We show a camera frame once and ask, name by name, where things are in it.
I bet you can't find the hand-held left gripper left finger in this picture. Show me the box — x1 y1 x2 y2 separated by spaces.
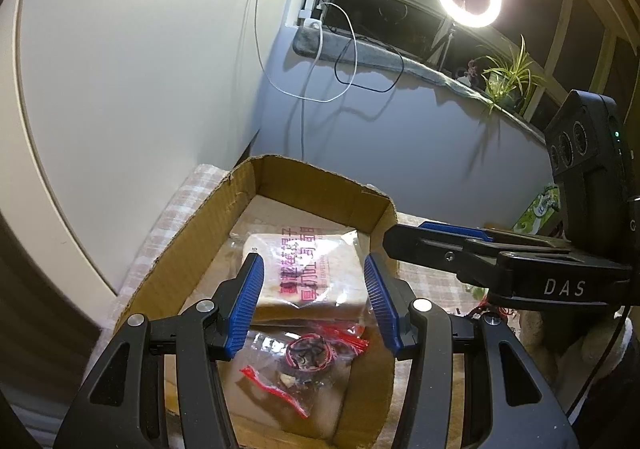
52 253 265 449

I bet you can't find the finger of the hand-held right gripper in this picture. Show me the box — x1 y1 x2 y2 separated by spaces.
382 224 503 291
417 222 567 253

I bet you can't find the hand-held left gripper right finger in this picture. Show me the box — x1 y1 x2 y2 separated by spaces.
364 253 581 449

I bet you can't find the sliced bread packet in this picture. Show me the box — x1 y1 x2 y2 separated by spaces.
232 229 373 325

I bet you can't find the brown cardboard box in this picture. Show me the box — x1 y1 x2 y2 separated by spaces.
112 154 399 448

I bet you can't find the green white printed bag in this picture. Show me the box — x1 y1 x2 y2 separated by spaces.
515 184 562 235

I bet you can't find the beige checked tablecloth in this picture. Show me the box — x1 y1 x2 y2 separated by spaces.
112 163 501 449

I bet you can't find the green potted spider plant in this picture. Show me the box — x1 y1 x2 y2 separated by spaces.
467 34 547 116

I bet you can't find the grey windowsill cloth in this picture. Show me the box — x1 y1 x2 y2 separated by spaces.
292 24 549 143

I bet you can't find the red black wire bundle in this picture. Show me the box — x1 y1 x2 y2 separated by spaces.
467 296 519 326

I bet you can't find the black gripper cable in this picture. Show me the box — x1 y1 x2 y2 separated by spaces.
569 304 632 426

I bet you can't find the thin black cable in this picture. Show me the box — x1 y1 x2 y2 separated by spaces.
334 4 407 93

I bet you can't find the white wall charger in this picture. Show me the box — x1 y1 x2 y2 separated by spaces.
298 0 326 28

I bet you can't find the white charging cable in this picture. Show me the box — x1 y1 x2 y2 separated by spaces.
252 0 359 163

